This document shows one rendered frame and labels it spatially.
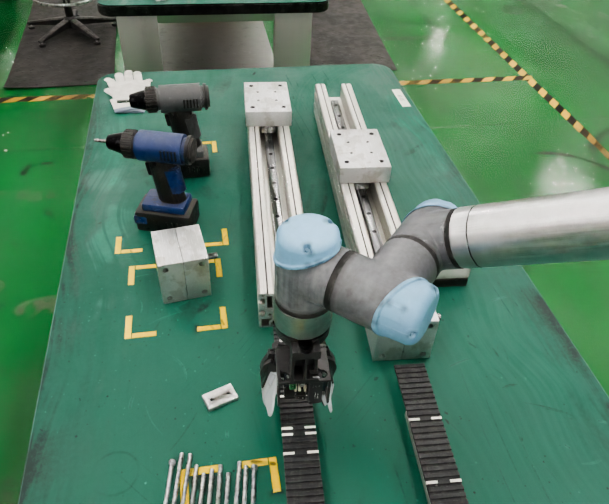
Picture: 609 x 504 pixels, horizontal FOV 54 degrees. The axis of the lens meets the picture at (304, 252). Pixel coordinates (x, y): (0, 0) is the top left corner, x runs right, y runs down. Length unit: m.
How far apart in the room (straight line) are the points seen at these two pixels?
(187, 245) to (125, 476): 0.41
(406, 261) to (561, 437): 0.47
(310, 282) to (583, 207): 0.29
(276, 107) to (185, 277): 0.55
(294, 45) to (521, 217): 2.14
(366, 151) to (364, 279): 0.70
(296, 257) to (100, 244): 0.70
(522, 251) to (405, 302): 0.14
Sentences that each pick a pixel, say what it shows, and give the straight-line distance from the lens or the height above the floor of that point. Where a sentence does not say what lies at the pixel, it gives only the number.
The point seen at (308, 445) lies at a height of 0.82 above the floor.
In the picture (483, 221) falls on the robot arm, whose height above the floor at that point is 1.18.
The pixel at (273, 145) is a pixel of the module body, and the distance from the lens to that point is 1.45.
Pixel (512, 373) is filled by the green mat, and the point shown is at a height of 0.78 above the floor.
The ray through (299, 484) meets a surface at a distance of 0.87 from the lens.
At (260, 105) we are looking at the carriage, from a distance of 1.48.
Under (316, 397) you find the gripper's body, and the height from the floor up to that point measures 0.91.
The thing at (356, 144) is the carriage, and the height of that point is 0.90.
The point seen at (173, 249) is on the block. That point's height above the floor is 0.87.
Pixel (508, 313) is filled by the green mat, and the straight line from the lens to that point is 1.19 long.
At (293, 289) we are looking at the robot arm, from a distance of 0.69.
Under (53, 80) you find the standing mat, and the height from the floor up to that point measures 0.02.
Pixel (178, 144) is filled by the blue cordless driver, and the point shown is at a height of 0.99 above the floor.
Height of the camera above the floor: 1.58
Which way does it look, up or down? 41 degrees down
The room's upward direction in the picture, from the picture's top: 3 degrees clockwise
